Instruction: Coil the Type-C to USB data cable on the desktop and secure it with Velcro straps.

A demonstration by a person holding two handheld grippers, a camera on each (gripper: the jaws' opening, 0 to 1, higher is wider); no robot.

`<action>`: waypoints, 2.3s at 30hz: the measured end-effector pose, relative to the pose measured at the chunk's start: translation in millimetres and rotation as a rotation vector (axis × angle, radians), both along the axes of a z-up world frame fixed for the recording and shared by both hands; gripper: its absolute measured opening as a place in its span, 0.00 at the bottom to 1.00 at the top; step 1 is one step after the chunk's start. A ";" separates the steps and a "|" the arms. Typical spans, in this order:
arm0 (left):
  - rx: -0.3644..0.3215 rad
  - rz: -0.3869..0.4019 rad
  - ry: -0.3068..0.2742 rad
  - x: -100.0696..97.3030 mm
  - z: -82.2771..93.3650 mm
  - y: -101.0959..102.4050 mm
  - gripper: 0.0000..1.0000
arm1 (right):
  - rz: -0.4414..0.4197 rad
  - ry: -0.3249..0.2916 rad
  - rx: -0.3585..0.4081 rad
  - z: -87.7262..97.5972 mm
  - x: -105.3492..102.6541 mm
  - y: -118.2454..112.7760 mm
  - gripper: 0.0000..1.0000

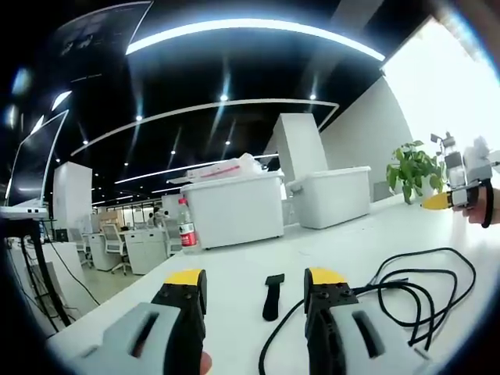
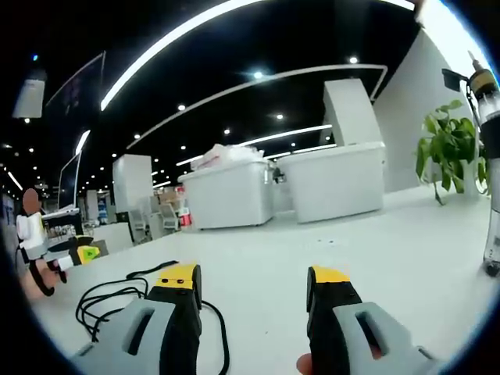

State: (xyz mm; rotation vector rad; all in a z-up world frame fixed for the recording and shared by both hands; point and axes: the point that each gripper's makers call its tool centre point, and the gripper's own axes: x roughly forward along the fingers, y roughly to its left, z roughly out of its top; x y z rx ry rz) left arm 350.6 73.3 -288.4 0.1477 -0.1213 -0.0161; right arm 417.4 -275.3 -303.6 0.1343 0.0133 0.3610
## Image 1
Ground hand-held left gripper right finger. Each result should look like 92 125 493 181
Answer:
304 267 433 375

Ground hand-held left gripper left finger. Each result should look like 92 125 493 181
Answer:
71 268 208 375

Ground black Velcro strap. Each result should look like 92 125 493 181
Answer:
262 274 285 322

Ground black data cable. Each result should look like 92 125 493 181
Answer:
259 247 477 375

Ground white desktop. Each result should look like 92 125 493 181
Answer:
45 191 496 375

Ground person's right hand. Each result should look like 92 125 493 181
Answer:
452 186 500 229

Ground clear plastic bottle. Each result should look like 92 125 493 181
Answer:
443 131 468 189

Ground green potted plant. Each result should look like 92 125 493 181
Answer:
386 140 446 205

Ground white office desk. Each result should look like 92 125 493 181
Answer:
87 227 184 276

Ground red label water bottle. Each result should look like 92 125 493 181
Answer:
177 198 199 255

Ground white office chair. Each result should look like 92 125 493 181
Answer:
100 225 130 275

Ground white storage bin with items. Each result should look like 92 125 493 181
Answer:
180 171 286 251

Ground plastic bag with red box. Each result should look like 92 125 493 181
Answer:
186 152 270 181

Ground computer monitor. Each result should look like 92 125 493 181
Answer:
4 109 70 208

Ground black monitor stand cables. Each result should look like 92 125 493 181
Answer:
7 220 101 335

